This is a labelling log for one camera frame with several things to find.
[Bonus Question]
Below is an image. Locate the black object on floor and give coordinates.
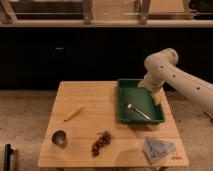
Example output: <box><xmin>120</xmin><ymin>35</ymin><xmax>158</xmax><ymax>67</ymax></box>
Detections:
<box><xmin>3</xmin><ymin>144</ymin><xmax>15</xmax><ymax>171</ymax></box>

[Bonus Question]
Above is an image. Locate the bunch of dark grapes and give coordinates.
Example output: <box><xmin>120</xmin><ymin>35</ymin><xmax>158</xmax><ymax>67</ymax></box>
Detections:
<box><xmin>91</xmin><ymin>131</ymin><xmax>112</xmax><ymax>157</ymax></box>

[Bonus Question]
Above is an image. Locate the silver metal fork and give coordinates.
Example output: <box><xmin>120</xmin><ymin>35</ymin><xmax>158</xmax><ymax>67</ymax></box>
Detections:
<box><xmin>127</xmin><ymin>103</ymin><xmax>150</xmax><ymax>120</ymax></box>

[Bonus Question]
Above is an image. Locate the wooden shelf rail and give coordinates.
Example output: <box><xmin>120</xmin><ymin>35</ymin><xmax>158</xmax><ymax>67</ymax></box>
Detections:
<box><xmin>0</xmin><ymin>0</ymin><xmax>213</xmax><ymax>27</ymax></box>

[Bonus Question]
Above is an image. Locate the small metal cup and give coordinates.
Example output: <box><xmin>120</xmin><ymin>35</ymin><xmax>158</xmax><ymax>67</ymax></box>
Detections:
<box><xmin>52</xmin><ymin>130</ymin><xmax>67</xmax><ymax>148</ymax></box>

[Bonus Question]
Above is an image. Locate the yellow banana toy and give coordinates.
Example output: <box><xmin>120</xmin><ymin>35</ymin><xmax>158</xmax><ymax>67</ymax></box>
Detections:
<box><xmin>64</xmin><ymin>106</ymin><xmax>83</xmax><ymax>122</ymax></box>

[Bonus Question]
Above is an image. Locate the green plastic tray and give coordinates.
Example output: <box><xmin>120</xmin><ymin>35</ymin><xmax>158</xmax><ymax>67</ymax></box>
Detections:
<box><xmin>117</xmin><ymin>79</ymin><xmax>165</xmax><ymax>125</ymax></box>

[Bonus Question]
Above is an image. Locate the folded blue-grey cloth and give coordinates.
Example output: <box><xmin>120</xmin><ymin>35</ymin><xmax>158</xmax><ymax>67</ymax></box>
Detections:
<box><xmin>143</xmin><ymin>137</ymin><xmax>176</xmax><ymax>164</ymax></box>

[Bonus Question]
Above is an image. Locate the wooden folding table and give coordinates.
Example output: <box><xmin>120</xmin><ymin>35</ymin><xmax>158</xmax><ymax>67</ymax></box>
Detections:
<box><xmin>38</xmin><ymin>81</ymin><xmax>189</xmax><ymax>168</ymax></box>

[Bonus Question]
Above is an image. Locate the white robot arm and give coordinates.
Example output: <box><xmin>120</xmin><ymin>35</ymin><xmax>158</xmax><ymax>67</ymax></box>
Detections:
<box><xmin>138</xmin><ymin>48</ymin><xmax>213</xmax><ymax>117</ymax></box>

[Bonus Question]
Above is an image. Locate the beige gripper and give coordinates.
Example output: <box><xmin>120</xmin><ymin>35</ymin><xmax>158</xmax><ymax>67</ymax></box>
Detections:
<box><xmin>137</xmin><ymin>78</ymin><xmax>164</xmax><ymax>105</ymax></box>

